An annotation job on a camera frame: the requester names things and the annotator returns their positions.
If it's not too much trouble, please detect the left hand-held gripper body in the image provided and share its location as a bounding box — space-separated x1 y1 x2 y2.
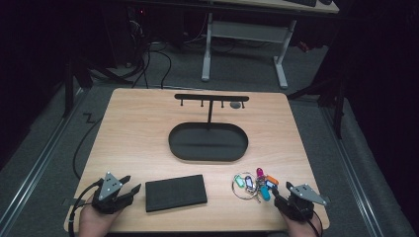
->
91 171 132 214

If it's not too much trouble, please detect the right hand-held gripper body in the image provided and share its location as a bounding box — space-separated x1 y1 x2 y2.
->
279 184 330 221

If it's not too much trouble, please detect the key bunch with coloured tags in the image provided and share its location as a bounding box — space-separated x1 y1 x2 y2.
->
231 167 281 203

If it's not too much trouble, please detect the black wallet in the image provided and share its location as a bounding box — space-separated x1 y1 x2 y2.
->
144 174 209 213

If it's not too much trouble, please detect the black key stand with tray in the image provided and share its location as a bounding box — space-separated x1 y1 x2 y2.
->
167 93 250 163

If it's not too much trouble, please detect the person's right hand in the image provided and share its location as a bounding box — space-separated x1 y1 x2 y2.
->
283 215 324 237

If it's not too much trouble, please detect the person's left hand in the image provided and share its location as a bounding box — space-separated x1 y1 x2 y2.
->
78 200 123 237

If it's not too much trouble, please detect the grey tape strip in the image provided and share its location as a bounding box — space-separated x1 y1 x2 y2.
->
62 197 87 207

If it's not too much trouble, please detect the black metal stand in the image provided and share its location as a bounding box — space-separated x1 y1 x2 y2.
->
61 53 133 119
287 73 348 140

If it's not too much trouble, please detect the black keyboard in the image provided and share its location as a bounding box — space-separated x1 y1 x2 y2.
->
285 0 318 8

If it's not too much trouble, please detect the right hand-held gripper cable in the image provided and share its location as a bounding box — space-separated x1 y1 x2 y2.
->
295 197 325 237

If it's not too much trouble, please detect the hand-held gripper cable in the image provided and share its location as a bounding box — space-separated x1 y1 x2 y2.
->
67 179 105 237
295 197 325 237

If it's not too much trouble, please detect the left hand-held gripper cable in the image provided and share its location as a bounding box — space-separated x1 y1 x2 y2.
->
67 179 105 237

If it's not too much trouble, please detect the black floor cable beside table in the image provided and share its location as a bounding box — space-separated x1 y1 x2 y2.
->
72 113 105 182

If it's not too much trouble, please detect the metal floor rail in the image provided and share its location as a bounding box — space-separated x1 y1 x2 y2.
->
320 106 385 237
0 88 87 233

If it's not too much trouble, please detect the bundle of black floor cables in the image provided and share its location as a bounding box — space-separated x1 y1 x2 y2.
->
126 19 173 90

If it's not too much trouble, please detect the desk with grey metal frame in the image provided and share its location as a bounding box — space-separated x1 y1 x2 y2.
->
201 0 341 90

